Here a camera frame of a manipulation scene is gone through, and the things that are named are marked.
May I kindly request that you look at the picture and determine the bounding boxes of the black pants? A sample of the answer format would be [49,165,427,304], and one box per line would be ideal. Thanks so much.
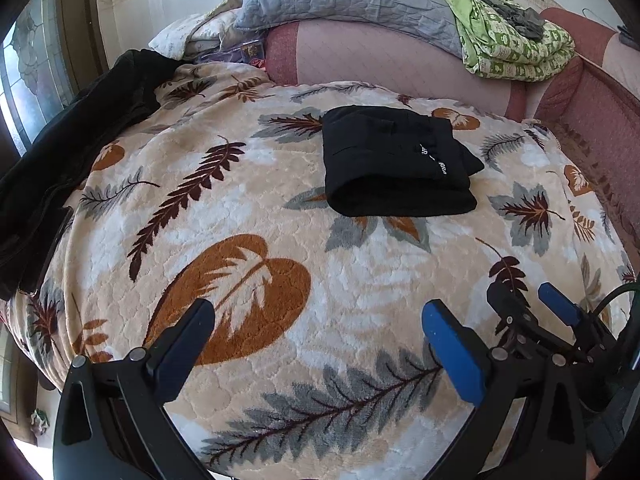
[322,105,484,218]

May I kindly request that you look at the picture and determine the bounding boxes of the leaf pattern fleece blanket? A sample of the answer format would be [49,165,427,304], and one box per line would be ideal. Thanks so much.
[2,63,634,479]

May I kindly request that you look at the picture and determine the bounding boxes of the black garment on bed edge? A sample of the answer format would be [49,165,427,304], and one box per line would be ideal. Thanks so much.
[1,49,180,300]

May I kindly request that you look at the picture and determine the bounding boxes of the green patterned folded cloth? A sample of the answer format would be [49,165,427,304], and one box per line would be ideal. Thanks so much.
[445,0,575,82]

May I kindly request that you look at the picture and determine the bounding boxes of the dark grey small cloth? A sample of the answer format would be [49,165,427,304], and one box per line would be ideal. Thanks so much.
[480,0,546,41]

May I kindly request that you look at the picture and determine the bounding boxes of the colourful packet near pillow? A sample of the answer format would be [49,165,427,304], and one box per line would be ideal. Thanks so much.
[196,39,266,70]

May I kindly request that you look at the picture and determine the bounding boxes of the window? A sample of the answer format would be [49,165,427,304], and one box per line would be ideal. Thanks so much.
[1,0,107,155]

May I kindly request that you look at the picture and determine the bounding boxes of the white pillow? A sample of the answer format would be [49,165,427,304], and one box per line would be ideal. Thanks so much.
[148,0,243,60]

